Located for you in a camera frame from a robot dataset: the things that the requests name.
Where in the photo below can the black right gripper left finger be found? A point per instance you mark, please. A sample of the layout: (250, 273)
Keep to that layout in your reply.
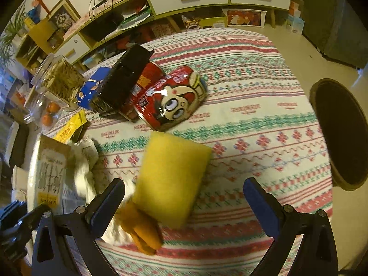
(52, 255)

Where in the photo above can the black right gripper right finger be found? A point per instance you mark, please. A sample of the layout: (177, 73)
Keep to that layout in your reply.
(317, 254)

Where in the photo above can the white and yellow carton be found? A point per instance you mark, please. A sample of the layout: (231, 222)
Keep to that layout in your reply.
(47, 172)

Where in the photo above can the white paper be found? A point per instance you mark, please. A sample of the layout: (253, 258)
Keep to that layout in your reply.
(79, 177)

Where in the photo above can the yellow snack wrapper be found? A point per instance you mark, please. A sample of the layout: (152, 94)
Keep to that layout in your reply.
(74, 129)

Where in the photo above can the yellow sponge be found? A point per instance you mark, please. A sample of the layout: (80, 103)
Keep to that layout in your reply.
(170, 178)

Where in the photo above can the red cartoon face can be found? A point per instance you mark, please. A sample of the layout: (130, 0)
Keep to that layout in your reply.
(172, 99)

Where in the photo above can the dark brown trash bin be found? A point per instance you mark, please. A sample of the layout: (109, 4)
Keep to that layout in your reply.
(344, 128)

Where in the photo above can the glass jar with oranges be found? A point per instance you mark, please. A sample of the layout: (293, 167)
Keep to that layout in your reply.
(41, 110)

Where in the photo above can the blue snack box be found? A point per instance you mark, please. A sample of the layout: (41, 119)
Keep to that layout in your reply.
(89, 89)

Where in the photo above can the black compartment tray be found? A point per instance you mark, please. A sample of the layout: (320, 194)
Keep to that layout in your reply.
(114, 90)

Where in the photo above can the patterned tablecloth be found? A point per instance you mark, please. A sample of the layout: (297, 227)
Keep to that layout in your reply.
(258, 123)

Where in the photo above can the clear jar of seeds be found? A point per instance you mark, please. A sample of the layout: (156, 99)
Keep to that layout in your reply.
(60, 82)

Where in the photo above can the red can with label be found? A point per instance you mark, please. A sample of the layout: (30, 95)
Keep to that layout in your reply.
(151, 74)

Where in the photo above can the framed lion picture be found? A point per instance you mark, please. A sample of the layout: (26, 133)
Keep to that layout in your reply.
(63, 15)

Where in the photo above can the white drawer TV cabinet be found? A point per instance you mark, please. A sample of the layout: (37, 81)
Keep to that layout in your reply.
(78, 43)

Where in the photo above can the yellow cardboard box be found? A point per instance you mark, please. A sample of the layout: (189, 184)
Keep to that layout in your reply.
(213, 22)

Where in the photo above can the framed orange picture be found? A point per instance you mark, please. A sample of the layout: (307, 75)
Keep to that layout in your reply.
(245, 17)

